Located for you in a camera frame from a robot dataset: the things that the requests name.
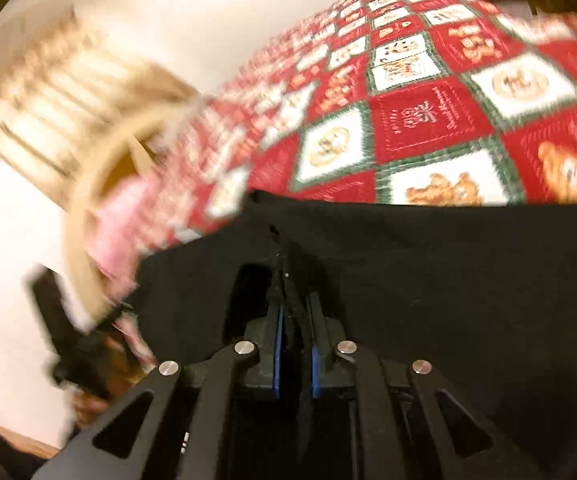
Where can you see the person's left hand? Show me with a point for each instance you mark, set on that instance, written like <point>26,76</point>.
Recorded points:
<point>88,405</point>

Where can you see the red checked bear-print quilt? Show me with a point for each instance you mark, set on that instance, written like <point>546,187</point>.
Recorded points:
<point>418,120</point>

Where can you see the black pants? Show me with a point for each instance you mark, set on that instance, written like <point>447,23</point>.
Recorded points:
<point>443,285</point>

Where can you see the cream round headboard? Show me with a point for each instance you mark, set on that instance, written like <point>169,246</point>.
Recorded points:
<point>81,240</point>

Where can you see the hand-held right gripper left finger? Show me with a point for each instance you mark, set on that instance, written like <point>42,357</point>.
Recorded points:
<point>218,400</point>

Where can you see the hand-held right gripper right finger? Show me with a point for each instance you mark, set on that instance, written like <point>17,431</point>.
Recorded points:
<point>368,400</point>

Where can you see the beige patterned curtain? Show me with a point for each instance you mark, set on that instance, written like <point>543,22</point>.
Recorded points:
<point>58,90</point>

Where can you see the pink cloth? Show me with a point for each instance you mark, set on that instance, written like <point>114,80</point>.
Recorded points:
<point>118,230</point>

